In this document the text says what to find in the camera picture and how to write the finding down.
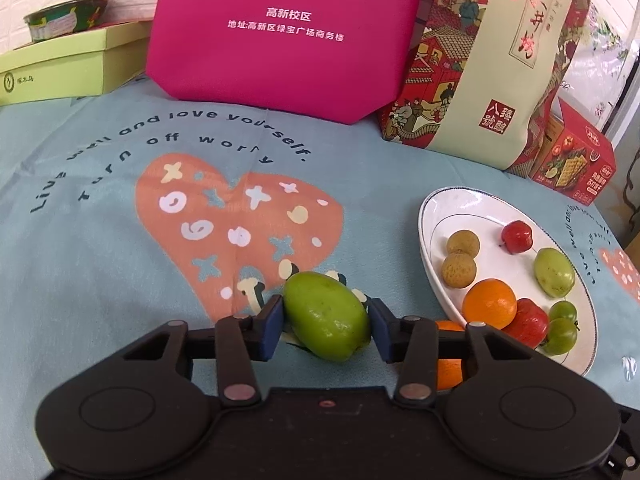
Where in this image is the red cracker box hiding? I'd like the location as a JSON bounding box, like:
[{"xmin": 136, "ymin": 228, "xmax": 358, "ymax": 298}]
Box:
[{"xmin": 529, "ymin": 97, "xmax": 616, "ymax": 206}]

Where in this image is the green mango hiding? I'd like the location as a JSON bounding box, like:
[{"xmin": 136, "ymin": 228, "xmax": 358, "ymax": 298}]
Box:
[{"xmin": 282, "ymin": 271, "xmax": 372, "ymax": 363}]

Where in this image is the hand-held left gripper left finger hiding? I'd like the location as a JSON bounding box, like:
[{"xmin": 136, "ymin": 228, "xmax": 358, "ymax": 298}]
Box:
[{"xmin": 107, "ymin": 294, "xmax": 286, "ymax": 407}]

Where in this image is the small green tomato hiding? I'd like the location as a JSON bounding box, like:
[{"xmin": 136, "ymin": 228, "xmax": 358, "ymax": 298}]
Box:
[
  {"xmin": 549, "ymin": 300, "xmax": 578, "ymax": 323},
  {"xmin": 542, "ymin": 317, "xmax": 581, "ymax": 356}
]

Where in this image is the green cardboard box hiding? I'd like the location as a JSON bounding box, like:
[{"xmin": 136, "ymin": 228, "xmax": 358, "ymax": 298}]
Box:
[{"xmin": 0, "ymin": 20, "xmax": 153, "ymax": 107}]

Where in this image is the pink tote bag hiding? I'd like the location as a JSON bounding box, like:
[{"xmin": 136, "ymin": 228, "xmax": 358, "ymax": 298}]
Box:
[{"xmin": 146, "ymin": 0, "xmax": 430, "ymax": 126}]

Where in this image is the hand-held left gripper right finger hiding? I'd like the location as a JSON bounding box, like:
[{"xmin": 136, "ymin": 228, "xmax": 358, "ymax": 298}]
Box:
[{"xmin": 369, "ymin": 299, "xmax": 551, "ymax": 406}]

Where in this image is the round green jujube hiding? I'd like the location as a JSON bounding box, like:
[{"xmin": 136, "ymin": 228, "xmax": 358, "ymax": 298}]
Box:
[{"xmin": 533, "ymin": 247, "xmax": 577, "ymax": 298}]

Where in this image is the white floral plastic bag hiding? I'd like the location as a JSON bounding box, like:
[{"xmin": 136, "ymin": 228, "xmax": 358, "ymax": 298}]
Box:
[{"xmin": 560, "ymin": 0, "xmax": 632, "ymax": 126}]

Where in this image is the teal printed tablecloth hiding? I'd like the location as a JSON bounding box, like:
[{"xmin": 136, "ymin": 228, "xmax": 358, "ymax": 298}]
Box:
[{"xmin": 0, "ymin": 72, "xmax": 640, "ymax": 461}]

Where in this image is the white plate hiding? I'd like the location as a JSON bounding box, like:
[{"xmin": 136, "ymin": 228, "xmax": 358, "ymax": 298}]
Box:
[{"xmin": 418, "ymin": 186, "xmax": 599, "ymax": 377}]

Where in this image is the green patterned bowl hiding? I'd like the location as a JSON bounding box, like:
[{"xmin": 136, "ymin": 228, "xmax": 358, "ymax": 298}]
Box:
[{"xmin": 23, "ymin": 0, "xmax": 110, "ymax": 43}]

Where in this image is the large red wax apple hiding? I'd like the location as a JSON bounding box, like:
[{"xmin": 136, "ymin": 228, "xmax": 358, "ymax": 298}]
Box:
[{"xmin": 500, "ymin": 298, "xmax": 550, "ymax": 350}]

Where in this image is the orange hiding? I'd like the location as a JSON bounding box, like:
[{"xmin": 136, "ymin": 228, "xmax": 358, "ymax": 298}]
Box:
[
  {"xmin": 462, "ymin": 279, "xmax": 518, "ymax": 331},
  {"xmin": 435, "ymin": 320, "xmax": 471, "ymax": 391}
]

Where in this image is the longan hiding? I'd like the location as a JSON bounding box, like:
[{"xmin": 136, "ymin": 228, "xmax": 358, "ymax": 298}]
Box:
[
  {"xmin": 441, "ymin": 252, "xmax": 477, "ymax": 288},
  {"xmin": 446, "ymin": 230, "xmax": 481, "ymax": 257}
]

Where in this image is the small red wax apple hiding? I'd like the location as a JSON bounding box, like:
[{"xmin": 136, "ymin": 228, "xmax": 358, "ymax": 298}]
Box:
[{"xmin": 500, "ymin": 220, "xmax": 534, "ymax": 256}]

